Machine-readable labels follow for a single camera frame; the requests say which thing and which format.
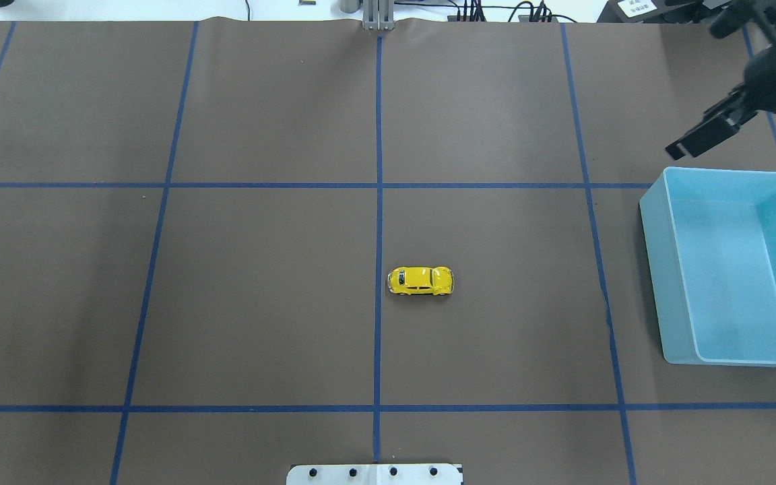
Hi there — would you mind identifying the black cable bundle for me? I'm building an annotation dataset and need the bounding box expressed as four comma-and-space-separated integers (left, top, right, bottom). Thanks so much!
447, 0, 559, 23

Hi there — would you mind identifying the grey aluminium camera post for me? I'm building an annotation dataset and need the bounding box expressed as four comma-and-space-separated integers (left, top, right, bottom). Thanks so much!
360, 0, 396, 31

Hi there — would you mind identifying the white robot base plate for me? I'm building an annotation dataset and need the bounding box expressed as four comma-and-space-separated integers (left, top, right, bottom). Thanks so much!
286, 463, 464, 484

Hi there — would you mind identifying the white label card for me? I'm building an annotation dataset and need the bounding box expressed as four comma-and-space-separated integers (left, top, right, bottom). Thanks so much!
616, 0, 658, 18

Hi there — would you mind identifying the yellow beetle toy car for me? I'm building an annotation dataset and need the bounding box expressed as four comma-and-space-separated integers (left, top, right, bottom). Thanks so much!
386, 266, 455, 296

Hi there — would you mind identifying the brown table mat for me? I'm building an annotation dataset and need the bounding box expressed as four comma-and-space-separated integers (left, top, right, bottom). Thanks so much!
0, 18, 776, 484

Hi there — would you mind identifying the light blue plastic bin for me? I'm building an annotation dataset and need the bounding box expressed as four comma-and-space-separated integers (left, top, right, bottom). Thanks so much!
639, 166, 776, 366

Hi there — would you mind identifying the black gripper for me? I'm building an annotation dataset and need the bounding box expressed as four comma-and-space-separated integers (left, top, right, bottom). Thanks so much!
665, 46, 776, 160

